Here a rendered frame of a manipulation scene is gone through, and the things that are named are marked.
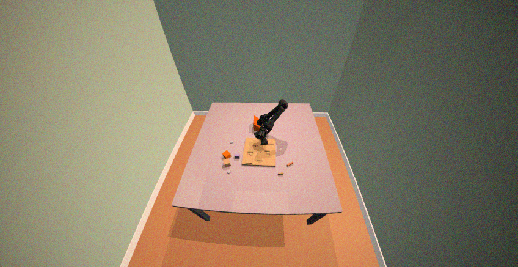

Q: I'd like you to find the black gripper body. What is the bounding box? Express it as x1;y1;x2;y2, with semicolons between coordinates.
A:
261;133;268;145

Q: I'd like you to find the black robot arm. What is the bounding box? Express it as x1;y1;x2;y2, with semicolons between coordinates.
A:
254;99;288;140

